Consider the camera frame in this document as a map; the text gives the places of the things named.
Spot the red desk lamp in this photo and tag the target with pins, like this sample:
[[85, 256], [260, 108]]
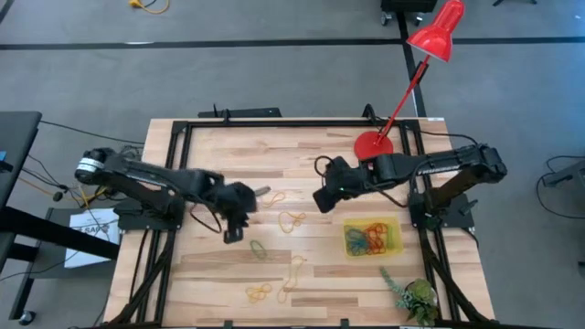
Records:
[[372, 148]]

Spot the small blue box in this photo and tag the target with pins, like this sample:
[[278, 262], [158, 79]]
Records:
[[2, 156]]

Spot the large red rubber band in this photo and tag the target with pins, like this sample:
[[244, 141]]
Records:
[[375, 249]]

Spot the artificial potted green plant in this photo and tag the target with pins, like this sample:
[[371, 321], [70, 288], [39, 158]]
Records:
[[420, 297]]

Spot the black desk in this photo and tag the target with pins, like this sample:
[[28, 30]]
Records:
[[18, 137]]

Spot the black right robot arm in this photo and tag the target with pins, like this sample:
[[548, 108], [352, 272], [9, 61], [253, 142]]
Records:
[[448, 160]]

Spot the light green rubber band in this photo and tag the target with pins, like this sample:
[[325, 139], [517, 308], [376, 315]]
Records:
[[390, 237]]

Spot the yellow plastic bin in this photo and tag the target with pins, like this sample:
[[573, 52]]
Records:
[[397, 221]]

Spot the long red rubber band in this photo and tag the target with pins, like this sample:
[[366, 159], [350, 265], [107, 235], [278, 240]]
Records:
[[381, 235]]

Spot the long black power strip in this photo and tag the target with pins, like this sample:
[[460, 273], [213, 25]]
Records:
[[247, 113]]

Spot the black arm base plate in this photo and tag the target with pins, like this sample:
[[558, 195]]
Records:
[[137, 221], [457, 215]]

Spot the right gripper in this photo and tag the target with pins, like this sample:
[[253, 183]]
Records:
[[345, 178]]

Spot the black wheeled cart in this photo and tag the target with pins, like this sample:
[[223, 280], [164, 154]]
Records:
[[409, 4]]

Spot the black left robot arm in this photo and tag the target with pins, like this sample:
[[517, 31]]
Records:
[[151, 176]]

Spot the black clamp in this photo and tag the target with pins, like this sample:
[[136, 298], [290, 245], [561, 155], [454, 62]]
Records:
[[369, 112]]

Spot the small black bracket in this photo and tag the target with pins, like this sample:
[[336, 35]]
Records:
[[345, 324], [227, 325]]

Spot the long yellow rubber band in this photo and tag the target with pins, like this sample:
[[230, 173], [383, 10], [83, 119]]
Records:
[[291, 276]]

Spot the grey stand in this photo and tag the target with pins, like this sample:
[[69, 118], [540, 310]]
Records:
[[571, 172]]

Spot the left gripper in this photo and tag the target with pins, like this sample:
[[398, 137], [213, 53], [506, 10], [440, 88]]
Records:
[[235, 201]]

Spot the white paper sheet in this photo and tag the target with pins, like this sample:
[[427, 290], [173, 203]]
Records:
[[84, 261]]

